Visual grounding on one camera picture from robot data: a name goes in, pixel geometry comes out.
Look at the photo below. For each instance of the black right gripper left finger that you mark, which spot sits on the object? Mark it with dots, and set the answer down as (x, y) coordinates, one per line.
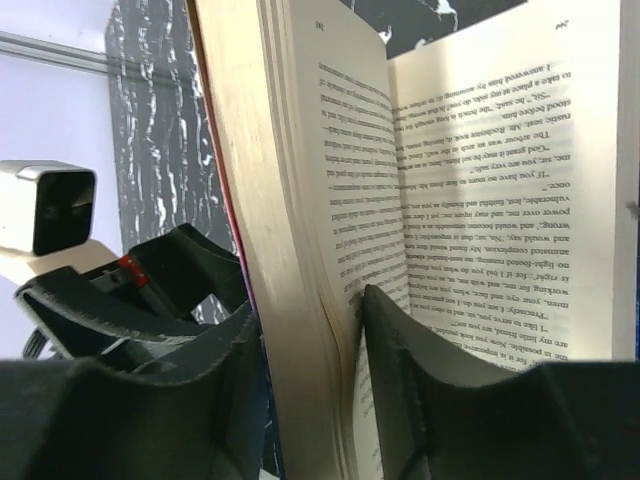
(198, 414)

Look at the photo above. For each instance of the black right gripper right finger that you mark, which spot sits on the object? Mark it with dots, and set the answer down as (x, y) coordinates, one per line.
(443, 413)

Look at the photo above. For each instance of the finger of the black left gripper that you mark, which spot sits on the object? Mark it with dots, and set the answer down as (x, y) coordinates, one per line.
(183, 267)
(99, 314)

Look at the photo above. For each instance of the blue orange sunset book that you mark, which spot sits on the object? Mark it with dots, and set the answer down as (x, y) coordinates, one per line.
(487, 182)

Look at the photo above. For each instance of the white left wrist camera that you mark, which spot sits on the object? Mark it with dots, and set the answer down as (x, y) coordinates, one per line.
(46, 209)

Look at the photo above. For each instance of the aluminium rail frame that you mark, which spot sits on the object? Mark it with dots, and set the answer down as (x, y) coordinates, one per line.
(55, 54)

